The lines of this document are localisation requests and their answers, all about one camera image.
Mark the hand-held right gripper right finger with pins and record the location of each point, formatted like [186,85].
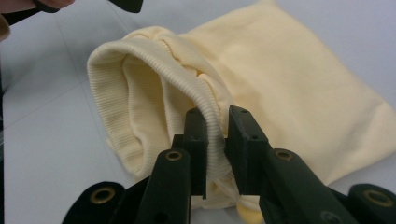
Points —
[246,146]

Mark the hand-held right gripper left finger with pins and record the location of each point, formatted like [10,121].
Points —
[194,146]

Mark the cream baby garment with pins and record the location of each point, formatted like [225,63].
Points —
[280,77]

